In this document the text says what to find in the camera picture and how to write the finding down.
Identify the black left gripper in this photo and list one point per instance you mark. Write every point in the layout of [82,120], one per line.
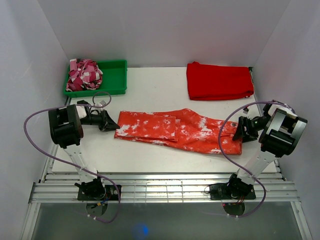
[107,124]

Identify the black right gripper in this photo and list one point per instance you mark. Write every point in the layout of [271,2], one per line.
[248,136]

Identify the red white tie-dye trousers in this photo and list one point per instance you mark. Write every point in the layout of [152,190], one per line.
[181,129]

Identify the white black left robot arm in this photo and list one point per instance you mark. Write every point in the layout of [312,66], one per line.
[66,130]

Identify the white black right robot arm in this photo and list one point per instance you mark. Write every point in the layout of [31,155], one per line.
[278,132]

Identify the folded red trousers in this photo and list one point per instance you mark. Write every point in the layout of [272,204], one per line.
[218,83]

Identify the green plastic bin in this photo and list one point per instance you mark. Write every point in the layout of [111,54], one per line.
[114,80]

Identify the pink camouflage garment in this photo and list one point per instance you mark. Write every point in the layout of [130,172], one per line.
[83,75]

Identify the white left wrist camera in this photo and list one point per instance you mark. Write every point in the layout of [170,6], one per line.
[100,104]

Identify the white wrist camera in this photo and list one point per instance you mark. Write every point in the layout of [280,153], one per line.
[100,104]
[248,112]

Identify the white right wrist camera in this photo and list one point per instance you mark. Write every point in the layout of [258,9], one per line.
[248,112]

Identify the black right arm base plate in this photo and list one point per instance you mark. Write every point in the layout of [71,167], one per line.
[224,191]

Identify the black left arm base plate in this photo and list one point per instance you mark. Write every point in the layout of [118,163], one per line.
[110,192]

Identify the aluminium table frame rail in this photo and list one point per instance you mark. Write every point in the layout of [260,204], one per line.
[164,196]

